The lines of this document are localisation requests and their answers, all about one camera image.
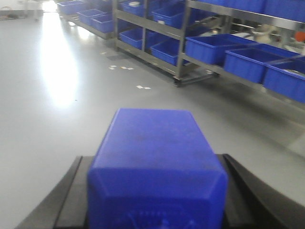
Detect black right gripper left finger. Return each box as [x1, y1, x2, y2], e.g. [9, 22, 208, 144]
[16, 156, 93, 229]

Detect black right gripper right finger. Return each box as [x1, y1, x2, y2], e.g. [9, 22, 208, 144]
[217, 154, 305, 229]

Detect blue bottle part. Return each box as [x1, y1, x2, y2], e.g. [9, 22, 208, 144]
[87, 108, 228, 229]

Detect blue shelf bin near right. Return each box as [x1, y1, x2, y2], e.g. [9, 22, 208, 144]
[263, 57, 305, 103]

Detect blue shelf bin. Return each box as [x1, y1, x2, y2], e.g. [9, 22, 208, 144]
[263, 57, 305, 103]
[224, 44, 299, 84]
[185, 34, 258, 65]

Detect blue shelf bin middle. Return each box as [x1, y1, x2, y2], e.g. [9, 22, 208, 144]
[224, 44, 299, 84]

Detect steel rolling shelf rack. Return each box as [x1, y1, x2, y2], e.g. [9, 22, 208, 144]
[112, 0, 305, 102]

